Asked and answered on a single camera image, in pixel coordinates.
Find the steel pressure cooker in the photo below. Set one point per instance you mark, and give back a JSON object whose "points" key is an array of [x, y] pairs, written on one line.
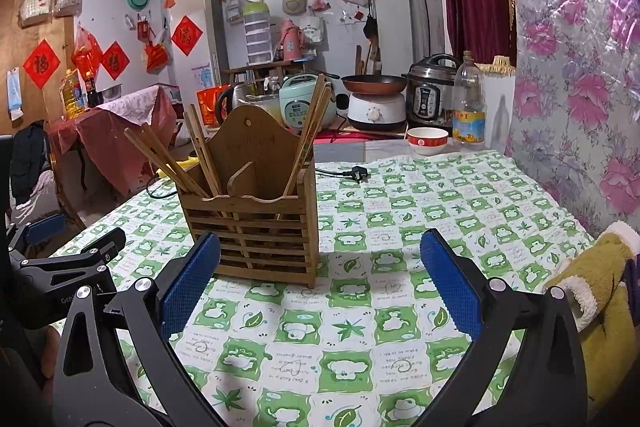
{"points": [[430, 97]]}

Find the dark jacket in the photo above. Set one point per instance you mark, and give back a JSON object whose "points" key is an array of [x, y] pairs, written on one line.
{"points": [[30, 162]]}

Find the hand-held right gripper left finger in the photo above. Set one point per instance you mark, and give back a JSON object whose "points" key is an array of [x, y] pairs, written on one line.
{"points": [[192, 282]]}

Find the plastic drawer tower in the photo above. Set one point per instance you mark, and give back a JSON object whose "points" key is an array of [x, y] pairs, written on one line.
{"points": [[257, 34]]}

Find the bundle of wooden chopsticks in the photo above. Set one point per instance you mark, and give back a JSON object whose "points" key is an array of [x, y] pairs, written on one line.
{"points": [[310, 127]]}

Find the metal basin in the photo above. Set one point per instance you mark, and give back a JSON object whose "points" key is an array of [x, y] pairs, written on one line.
{"points": [[112, 94]]}

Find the floral plastic sheet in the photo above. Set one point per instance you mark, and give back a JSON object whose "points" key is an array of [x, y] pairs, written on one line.
{"points": [[575, 57]]}

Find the pink thermos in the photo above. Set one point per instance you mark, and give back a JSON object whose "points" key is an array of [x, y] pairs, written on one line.
{"points": [[290, 42]]}

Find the white patterned cloth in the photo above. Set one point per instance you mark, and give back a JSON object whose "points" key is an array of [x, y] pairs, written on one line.
{"points": [[132, 107]]}

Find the green checked tablecloth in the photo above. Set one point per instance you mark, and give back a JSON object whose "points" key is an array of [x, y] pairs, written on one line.
{"points": [[380, 217]]}

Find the clear plastic oil bottle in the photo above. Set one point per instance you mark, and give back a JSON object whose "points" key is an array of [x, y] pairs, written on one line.
{"points": [[469, 122]]}

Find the cream pot with steel lid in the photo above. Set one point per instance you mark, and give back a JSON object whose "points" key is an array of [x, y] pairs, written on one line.
{"points": [[262, 101]]}

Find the red diamond paper poster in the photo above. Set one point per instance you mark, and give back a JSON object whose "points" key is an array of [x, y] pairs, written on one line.
{"points": [[115, 60], [187, 36], [41, 63]]}

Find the red plastic bag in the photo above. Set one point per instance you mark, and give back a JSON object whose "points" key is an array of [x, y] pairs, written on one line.
{"points": [[86, 54]]}

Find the yellow electric frying pan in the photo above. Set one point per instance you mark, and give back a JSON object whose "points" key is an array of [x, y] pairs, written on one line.
{"points": [[187, 164]]}

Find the white refrigerator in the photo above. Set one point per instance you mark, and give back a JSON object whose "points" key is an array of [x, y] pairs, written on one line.
{"points": [[195, 72]]}

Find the checked hanging handbag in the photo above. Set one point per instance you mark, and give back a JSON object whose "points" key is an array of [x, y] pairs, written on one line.
{"points": [[36, 7]]}

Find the wooden slatted chopstick holder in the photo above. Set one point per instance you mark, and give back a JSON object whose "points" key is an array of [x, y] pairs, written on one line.
{"points": [[250, 237]]}

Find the white electric hot plate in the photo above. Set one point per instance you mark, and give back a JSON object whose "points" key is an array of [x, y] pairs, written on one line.
{"points": [[375, 112]]}

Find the red gift bag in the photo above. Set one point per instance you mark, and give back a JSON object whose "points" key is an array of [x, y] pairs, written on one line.
{"points": [[210, 107]]}

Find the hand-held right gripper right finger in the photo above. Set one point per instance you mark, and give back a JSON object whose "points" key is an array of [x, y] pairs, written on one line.
{"points": [[450, 282]]}

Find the mint green rice cooker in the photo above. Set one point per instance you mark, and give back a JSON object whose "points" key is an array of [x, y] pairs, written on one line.
{"points": [[290, 99]]}

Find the white tote bag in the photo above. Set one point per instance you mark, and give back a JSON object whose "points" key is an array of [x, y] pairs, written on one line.
{"points": [[314, 29]]}

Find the yellow cooking oil jug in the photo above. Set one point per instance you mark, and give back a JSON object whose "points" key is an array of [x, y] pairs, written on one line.
{"points": [[72, 97]]}

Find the copper frying pan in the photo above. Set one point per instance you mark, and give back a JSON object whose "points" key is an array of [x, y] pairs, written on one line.
{"points": [[375, 84]]}

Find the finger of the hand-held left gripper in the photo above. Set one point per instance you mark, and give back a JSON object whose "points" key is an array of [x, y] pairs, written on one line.
{"points": [[45, 227], [95, 252]]}

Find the stainless steel kettle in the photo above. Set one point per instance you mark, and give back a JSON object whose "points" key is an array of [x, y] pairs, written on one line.
{"points": [[225, 102]]}

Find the dark sauce bottle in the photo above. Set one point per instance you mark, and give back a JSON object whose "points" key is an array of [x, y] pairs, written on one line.
{"points": [[90, 92]]}

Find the red plastic table cover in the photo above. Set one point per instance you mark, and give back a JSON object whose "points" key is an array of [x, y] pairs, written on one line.
{"points": [[100, 147]]}

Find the red and white bowl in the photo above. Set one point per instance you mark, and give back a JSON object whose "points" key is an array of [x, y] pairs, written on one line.
{"points": [[427, 142]]}

